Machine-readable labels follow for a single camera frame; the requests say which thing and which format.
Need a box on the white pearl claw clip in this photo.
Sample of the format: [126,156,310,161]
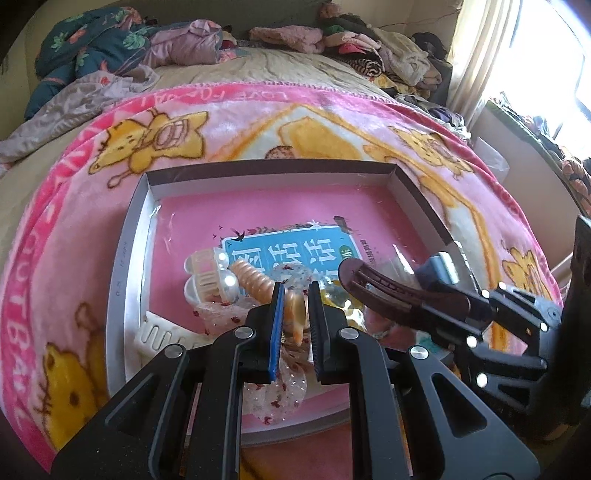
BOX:
[184,248,243,308]

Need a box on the clear crystal hair accessory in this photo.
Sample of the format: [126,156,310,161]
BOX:
[321,277,365,315]

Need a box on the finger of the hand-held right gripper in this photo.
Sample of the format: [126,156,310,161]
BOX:
[416,276,564,337]
[416,318,552,407]

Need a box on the white plastic bag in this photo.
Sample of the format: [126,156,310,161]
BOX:
[471,136,509,186]

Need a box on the pile of folded clothes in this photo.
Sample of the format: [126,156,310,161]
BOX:
[321,2,451,94]

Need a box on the lilac garment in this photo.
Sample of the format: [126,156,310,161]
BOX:
[0,65,160,176]

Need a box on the cream curtain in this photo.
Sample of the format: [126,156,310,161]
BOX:
[443,0,505,136]

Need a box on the dark blue floral duvet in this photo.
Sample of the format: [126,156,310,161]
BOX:
[25,10,160,121]

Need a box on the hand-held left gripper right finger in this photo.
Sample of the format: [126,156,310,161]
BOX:
[307,281,541,480]

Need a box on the white comb claw clip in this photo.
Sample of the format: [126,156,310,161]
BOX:
[133,311,208,358]

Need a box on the heap of mixed clothes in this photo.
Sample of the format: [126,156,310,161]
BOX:
[397,92,472,145]

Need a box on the brown banana hair clip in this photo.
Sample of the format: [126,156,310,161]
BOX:
[338,257,490,334]

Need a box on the purple pink pajama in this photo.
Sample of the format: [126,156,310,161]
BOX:
[139,18,252,68]

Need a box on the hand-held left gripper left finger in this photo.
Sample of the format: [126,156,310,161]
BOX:
[51,281,287,480]

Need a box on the bright window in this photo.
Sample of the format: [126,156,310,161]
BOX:
[480,0,591,153]

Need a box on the pink bear printed blanket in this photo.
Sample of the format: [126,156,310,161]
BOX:
[0,80,566,480]

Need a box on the pink fluffy towel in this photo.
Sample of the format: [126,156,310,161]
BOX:
[249,25,326,55]

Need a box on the sheer pink dotted bow clip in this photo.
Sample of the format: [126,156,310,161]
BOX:
[194,264,324,423]

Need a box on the pink cardboard box tray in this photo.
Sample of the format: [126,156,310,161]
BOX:
[105,159,481,446]

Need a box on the peach spiral hair clip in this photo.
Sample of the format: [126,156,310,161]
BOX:
[230,259,308,347]

